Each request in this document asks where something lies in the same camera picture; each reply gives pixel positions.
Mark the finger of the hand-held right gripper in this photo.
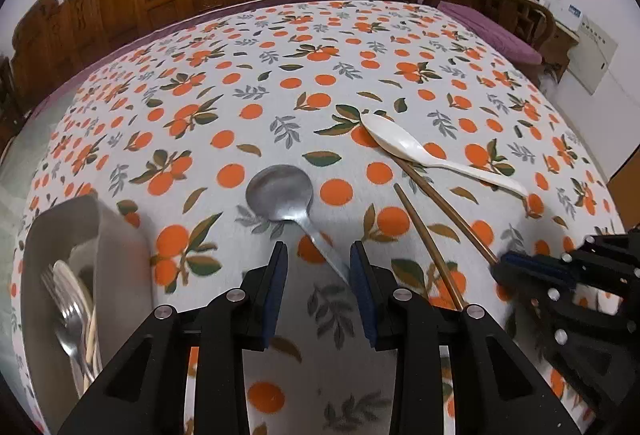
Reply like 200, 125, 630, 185
500, 230, 640, 288
492, 266, 640, 421

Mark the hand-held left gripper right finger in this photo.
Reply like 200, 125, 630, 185
349, 240, 583, 435

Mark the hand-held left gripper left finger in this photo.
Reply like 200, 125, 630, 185
57, 241, 290, 435

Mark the tan chopstick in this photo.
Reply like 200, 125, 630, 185
397, 156, 502, 265
393, 183, 465, 311

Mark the round-bowl metal spoon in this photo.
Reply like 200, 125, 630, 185
245, 164, 354, 284

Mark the metal tray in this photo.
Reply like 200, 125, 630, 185
20, 194, 157, 422

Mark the slim white spoon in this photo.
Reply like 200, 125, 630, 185
360, 112, 531, 202

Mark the metal fork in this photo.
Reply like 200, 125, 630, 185
40, 264, 89, 383

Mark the wooden side table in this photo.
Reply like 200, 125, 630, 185
515, 0, 581, 87

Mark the orange print tablecloth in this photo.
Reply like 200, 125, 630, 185
10, 0, 632, 435

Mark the purple armchair cushion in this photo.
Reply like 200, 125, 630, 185
437, 0, 544, 66

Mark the white tabletop device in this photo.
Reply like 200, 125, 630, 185
547, 0, 584, 29

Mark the white wall box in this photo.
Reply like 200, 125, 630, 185
565, 12, 619, 96

